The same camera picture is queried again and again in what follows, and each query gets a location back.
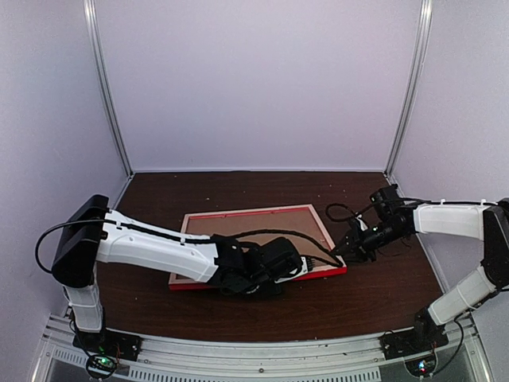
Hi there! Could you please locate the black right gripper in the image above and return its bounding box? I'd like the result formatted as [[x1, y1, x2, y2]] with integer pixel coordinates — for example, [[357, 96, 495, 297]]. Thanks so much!
[[332, 219, 406, 263]]

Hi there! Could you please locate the brown backing board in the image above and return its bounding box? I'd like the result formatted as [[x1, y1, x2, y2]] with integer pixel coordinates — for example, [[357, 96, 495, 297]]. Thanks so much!
[[185, 209, 333, 279]]

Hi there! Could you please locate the red wooden picture frame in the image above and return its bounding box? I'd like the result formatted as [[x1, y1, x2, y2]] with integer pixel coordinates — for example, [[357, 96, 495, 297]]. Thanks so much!
[[168, 204, 348, 293]]

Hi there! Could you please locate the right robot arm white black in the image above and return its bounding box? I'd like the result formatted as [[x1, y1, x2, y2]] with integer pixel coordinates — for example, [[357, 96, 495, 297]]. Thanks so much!
[[332, 185, 508, 352]]

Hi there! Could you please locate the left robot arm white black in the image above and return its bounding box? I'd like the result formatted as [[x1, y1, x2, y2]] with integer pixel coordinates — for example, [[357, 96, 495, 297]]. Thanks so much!
[[51, 195, 311, 353]]

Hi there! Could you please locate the right round led board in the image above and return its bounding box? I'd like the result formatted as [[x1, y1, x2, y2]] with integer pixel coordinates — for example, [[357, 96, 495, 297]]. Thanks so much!
[[405, 355, 437, 378]]

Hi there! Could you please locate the round led board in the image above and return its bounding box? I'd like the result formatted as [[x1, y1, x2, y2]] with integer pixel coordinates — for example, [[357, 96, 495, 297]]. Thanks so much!
[[85, 354, 118, 379], [405, 355, 437, 378]]

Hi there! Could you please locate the left round led board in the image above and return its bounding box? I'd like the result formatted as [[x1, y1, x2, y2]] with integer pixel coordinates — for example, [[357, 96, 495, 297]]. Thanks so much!
[[85, 354, 118, 379]]

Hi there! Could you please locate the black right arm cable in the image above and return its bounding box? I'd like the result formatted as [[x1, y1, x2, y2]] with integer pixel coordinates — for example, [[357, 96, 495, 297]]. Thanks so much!
[[325, 202, 375, 226]]

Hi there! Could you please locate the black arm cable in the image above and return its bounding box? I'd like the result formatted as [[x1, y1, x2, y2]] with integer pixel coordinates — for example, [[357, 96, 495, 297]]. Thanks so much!
[[34, 220, 346, 275], [325, 202, 375, 226]]

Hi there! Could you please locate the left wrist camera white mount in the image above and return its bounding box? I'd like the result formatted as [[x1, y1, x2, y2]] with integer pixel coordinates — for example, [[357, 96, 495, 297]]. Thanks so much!
[[297, 255, 316, 277]]

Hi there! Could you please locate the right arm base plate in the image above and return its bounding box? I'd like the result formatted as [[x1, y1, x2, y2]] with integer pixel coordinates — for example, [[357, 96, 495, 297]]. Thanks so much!
[[379, 329, 449, 360]]

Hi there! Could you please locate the aluminium front rail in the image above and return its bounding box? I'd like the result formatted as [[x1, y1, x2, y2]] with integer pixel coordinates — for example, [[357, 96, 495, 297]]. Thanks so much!
[[31, 314, 498, 382]]

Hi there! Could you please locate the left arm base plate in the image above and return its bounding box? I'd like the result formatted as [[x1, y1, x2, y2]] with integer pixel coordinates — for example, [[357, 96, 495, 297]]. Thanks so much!
[[72, 329, 142, 361]]

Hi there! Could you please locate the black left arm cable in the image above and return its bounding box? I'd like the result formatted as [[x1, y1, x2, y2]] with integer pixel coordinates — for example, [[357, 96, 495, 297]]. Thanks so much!
[[34, 220, 346, 275]]

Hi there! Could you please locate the left aluminium corner post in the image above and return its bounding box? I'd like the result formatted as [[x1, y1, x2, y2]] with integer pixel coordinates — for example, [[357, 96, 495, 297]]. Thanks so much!
[[83, 0, 134, 177]]

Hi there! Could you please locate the aluminium corner post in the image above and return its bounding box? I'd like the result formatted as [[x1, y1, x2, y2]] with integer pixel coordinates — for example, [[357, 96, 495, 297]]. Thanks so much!
[[83, 0, 134, 177], [384, 0, 433, 178]]

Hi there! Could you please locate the right aluminium corner post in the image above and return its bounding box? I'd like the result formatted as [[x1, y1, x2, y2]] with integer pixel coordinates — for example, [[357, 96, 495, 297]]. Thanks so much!
[[384, 0, 433, 178]]

